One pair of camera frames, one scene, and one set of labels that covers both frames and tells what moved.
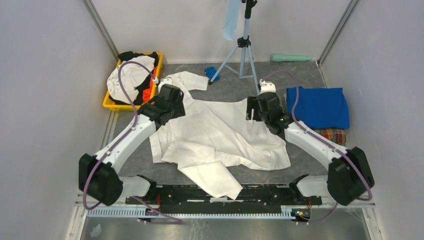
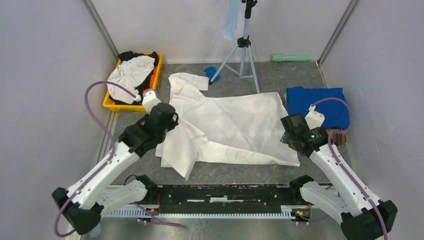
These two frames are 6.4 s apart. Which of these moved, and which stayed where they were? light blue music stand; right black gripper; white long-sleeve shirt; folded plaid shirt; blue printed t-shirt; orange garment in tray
Moved: right black gripper; white long-sleeve shirt
Stayed: light blue music stand; folded plaid shirt; blue printed t-shirt; orange garment in tray
